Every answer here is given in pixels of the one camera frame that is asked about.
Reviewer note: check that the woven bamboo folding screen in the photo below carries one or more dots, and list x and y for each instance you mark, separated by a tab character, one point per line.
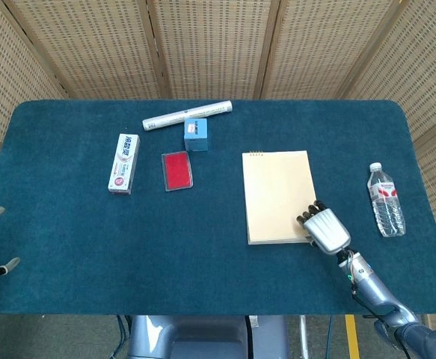
217	48

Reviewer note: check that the red ink stamp pad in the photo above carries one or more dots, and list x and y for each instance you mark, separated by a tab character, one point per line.
177	171

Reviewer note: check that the yellow floor tape strip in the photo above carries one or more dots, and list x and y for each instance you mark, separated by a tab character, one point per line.
352	336

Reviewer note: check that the clear plastic water bottle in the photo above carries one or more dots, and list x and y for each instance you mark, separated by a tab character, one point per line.
386	200

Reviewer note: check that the white toothpaste box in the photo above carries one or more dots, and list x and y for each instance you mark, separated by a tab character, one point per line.
124	164

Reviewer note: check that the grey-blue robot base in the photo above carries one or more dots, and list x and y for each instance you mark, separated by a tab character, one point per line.
202	336

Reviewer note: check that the blue cardboard box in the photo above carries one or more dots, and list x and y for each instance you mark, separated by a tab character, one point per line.
196	135

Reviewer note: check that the blue felt table cloth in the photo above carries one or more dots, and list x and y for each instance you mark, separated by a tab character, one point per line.
165	243

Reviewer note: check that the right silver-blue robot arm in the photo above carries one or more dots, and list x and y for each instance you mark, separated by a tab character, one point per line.
386	299

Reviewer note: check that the beige notepad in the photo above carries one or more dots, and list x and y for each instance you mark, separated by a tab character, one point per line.
277	196

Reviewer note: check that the white printed tube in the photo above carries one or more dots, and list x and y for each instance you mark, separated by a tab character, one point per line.
187	115

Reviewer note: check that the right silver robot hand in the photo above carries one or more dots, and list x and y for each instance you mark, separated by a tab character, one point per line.
328	232

